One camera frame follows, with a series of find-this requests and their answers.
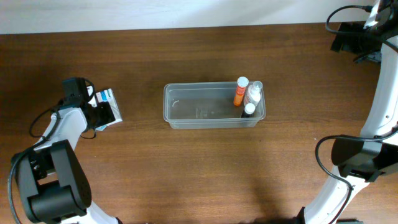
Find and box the clear plastic container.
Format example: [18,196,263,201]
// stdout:
[163,82,266,129]

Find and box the orange tablet tube white cap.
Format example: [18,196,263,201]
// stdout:
[233,77,249,106]

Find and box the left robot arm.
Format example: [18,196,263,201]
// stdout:
[7,78,123,224]

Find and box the white Panadol box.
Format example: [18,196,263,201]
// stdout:
[96,88,123,131]

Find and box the white calamine spray bottle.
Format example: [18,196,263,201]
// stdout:
[243,81,263,106]

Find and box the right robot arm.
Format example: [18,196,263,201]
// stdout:
[292,0,397,224]

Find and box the dark brown syrup bottle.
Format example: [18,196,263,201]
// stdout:
[241,103,256,118]

